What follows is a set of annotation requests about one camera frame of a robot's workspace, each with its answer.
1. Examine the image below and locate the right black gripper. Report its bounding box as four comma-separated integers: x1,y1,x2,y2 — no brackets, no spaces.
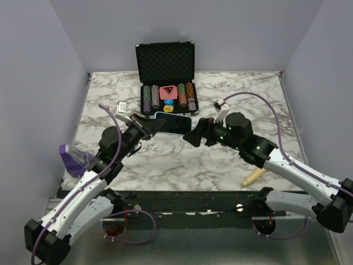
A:
183,115,242,151

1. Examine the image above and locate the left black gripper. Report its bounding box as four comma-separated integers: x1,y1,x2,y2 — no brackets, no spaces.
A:
117,113,166,161

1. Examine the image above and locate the light blue phone case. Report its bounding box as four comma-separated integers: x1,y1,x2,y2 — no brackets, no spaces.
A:
153,110,193,136

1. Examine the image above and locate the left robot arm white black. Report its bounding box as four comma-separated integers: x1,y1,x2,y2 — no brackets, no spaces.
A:
24,114,165,264

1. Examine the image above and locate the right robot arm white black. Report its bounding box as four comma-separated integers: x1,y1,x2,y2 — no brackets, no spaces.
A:
183,113,352,233

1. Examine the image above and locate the black aluminium poker chip case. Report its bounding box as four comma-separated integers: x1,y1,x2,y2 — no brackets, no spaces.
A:
135,41,199,116

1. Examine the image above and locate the yellow dealer button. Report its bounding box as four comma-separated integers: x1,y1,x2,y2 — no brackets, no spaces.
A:
163,105,174,113

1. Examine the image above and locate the blue dealer button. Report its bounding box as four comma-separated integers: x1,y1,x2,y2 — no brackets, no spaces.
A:
163,99,174,105

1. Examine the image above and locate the pink card deck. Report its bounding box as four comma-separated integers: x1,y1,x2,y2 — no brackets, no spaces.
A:
159,85,178,100

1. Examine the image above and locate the purple plastic card holder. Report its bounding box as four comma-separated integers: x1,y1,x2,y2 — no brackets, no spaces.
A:
59,144,94,178

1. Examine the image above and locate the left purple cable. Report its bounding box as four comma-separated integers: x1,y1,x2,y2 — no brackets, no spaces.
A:
29,103,124,265

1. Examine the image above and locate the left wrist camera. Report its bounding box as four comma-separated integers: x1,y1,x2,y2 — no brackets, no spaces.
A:
115,101,130,123

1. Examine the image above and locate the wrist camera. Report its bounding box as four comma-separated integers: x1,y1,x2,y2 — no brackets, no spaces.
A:
213,99,230,123
115,101,130,123

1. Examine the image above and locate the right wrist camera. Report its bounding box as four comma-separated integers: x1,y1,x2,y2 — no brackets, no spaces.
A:
213,99,230,123

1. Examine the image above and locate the beige wooden handle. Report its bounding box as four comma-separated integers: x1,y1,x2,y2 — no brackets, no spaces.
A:
241,168,266,187

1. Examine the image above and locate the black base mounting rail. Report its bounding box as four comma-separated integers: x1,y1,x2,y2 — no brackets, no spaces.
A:
100,188,286,230

